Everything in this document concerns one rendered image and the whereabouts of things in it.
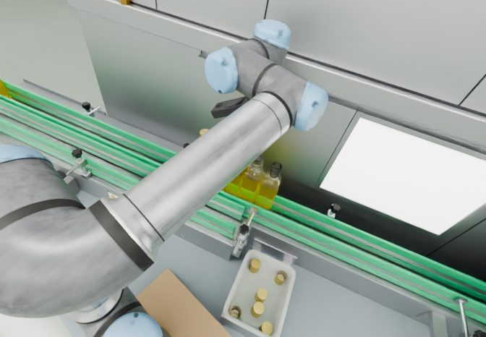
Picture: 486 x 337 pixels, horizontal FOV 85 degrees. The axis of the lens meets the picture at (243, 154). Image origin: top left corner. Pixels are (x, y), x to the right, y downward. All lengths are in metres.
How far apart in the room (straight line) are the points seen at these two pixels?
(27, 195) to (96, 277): 0.12
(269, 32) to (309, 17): 0.19
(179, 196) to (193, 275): 0.70
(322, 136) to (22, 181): 0.69
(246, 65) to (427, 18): 0.40
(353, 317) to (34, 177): 0.98
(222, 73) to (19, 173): 0.31
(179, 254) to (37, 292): 0.74
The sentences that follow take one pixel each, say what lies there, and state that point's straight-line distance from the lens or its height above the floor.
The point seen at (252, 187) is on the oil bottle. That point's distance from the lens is 0.83.
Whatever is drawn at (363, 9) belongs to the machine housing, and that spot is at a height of 1.54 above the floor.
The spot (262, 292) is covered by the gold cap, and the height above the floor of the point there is 0.81.
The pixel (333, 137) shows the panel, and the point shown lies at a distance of 0.81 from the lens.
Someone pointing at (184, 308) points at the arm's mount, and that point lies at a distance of 0.92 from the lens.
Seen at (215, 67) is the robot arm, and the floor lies 1.46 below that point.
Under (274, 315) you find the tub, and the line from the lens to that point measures 0.97.
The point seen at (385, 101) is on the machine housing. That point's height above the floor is 1.36.
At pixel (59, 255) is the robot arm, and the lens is 0.31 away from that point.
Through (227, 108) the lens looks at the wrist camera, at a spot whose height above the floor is 1.30.
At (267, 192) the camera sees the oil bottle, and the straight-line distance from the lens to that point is 0.82.
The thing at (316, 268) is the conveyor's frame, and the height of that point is 0.79.
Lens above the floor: 1.69
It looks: 46 degrees down
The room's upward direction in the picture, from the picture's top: 11 degrees clockwise
